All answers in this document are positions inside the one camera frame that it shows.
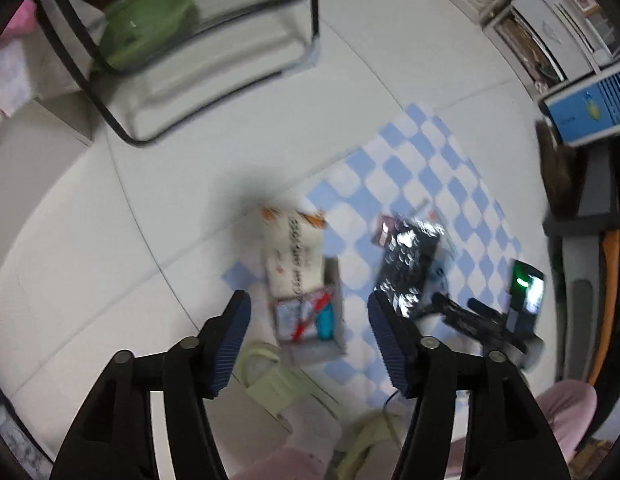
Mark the person's leg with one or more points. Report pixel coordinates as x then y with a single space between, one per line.
285 466
565 410

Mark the person's left leg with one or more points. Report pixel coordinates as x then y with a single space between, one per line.
285 466

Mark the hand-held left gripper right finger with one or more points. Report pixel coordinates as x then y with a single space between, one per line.
390 350

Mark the blue white air cooler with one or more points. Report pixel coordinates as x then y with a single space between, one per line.
585 107

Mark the right green slipper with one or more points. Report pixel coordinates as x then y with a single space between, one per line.
370 437

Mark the left green slipper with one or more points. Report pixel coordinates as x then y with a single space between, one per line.
275 380

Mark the pink cloth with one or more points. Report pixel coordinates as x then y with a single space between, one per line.
20 22

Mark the small teal packet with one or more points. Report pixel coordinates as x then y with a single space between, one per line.
326 322

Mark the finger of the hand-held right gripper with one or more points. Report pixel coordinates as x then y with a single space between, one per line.
460 315
490 311

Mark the person's right leg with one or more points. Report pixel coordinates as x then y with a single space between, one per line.
565 410

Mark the cream floral pouch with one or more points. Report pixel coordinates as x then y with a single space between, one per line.
292 255

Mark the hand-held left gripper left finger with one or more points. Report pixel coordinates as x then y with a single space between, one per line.
230 345

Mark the black frame chair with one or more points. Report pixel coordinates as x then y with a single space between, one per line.
230 50

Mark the large glossy black packet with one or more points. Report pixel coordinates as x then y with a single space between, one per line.
407 265

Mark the small cardboard box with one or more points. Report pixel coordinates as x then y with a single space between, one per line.
332 280

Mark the blue white checkered mat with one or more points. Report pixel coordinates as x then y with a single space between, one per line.
415 175

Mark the green slipper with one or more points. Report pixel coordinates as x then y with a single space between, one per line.
370 437
275 380

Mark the small purple packet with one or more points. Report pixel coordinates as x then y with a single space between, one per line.
384 230

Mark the green plastic basin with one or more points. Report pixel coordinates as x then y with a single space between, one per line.
145 25

